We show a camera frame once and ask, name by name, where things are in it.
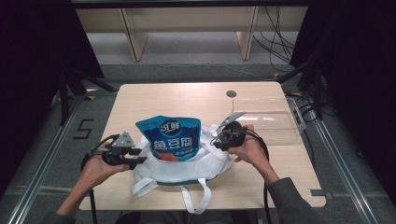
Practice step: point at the light wooden desk frame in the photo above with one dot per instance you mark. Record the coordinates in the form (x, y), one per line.
(186, 18)

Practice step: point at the clear plastic container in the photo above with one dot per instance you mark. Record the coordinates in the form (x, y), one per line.
(274, 124)

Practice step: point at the white power strip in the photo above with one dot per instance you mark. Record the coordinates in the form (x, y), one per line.
(297, 113)

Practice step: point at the person's right hand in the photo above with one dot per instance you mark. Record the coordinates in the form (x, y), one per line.
(252, 152)

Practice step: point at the aluminium floor rail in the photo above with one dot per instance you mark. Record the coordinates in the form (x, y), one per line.
(43, 161)
(342, 168)

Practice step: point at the blue snack pouch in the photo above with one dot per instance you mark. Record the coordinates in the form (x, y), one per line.
(172, 138)

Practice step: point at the grey tape strip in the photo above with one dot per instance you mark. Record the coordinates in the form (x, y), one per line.
(320, 193)

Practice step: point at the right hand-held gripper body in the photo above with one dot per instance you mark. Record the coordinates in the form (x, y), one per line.
(232, 135)

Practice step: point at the person's left hand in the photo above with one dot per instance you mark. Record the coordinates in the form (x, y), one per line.
(99, 171)

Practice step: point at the white patterned tote bag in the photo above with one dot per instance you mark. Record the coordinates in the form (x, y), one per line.
(186, 169)

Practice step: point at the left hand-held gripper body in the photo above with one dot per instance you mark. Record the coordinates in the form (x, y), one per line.
(116, 151)

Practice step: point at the person's dark trousers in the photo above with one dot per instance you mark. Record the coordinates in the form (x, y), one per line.
(174, 218)

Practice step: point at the black curtain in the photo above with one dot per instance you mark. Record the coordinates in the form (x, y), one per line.
(358, 77)
(37, 77)

